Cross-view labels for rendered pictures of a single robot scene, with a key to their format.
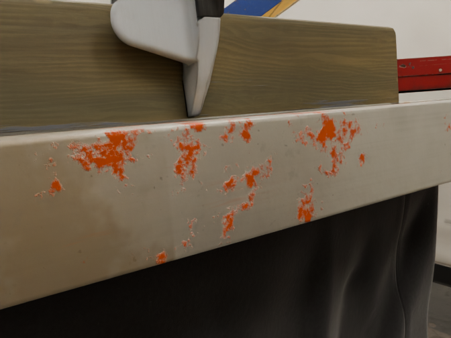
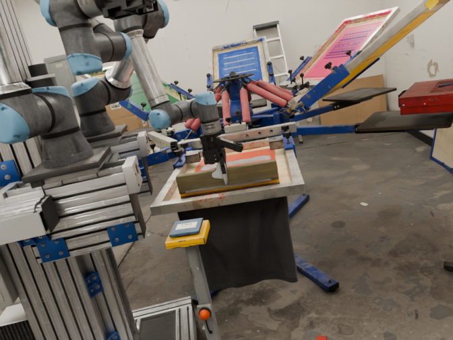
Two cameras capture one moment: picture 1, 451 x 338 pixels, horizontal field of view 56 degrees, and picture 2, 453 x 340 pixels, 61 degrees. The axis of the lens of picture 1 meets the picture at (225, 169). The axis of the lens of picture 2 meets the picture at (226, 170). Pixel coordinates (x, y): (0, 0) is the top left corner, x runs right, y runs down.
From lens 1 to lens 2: 135 cm
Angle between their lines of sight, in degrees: 42
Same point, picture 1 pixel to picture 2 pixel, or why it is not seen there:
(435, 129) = (239, 196)
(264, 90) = (240, 179)
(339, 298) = (256, 214)
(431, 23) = not seen: outside the picture
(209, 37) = (224, 176)
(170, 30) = (219, 175)
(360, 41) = (264, 166)
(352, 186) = (224, 202)
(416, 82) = (441, 108)
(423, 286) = (282, 216)
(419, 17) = not seen: outside the picture
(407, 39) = not seen: outside the picture
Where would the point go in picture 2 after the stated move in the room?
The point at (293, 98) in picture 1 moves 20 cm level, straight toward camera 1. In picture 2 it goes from (247, 179) to (208, 198)
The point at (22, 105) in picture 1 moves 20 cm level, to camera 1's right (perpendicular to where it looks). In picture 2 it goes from (203, 185) to (243, 189)
